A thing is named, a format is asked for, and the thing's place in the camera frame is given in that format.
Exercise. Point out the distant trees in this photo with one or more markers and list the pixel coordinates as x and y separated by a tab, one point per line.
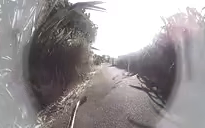
101	59

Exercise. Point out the grey asphalt path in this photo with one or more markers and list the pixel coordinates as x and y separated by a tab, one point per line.
113	103

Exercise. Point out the tall dark reed thicket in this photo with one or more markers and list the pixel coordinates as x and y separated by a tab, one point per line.
53	56

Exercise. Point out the tall reed hedge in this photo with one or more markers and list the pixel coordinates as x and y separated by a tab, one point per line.
156	63

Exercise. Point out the dry grass verge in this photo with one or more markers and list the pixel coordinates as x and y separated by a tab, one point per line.
61	106

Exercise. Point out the robot's own part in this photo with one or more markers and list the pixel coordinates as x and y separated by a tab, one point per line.
74	116

